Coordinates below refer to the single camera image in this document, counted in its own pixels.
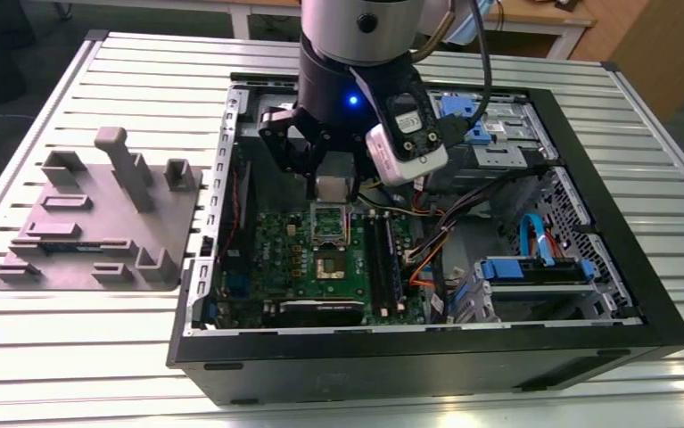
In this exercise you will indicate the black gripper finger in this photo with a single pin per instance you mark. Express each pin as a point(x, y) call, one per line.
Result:
point(362, 160)
point(289, 142)

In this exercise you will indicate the silver square CPU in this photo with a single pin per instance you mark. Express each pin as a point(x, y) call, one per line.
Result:
point(334, 188)

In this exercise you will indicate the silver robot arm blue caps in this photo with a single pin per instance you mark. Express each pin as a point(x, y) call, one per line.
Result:
point(342, 27)

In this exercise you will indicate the CPU socket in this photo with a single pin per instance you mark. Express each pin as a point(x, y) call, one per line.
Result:
point(333, 267)

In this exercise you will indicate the grey power supply unit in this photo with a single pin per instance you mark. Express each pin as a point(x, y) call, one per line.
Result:
point(277, 191)

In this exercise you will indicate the black RAM slot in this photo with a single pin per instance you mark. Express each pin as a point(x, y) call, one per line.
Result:
point(379, 263)
point(397, 263)
point(373, 263)
point(390, 263)

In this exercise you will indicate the grey metal drive cage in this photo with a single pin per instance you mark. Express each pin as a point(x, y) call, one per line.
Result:
point(509, 156)

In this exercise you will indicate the green motherboard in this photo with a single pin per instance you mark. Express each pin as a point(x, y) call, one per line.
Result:
point(347, 298)

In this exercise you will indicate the grey parts rack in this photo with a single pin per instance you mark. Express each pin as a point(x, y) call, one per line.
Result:
point(110, 214)

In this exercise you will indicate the black graphics card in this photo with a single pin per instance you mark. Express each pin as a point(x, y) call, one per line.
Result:
point(318, 314)

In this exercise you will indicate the hard disk in blue carrier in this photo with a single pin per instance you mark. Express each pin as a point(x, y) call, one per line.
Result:
point(550, 273)

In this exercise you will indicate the RAM stick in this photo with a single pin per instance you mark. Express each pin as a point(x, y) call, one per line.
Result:
point(74, 248)

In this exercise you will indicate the black open PC case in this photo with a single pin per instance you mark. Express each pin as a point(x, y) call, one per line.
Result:
point(378, 370)

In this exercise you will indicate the brown wooden cabinet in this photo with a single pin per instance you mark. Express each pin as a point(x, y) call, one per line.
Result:
point(663, 44)

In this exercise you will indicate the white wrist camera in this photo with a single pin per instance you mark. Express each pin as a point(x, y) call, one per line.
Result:
point(413, 165)

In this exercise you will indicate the white frame table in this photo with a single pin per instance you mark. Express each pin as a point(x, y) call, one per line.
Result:
point(241, 22)

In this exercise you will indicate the wooden desk white frame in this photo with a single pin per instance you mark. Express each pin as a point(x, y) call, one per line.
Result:
point(555, 18)

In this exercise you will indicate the silver disk bay frame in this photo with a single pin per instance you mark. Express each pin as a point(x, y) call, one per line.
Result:
point(555, 290)

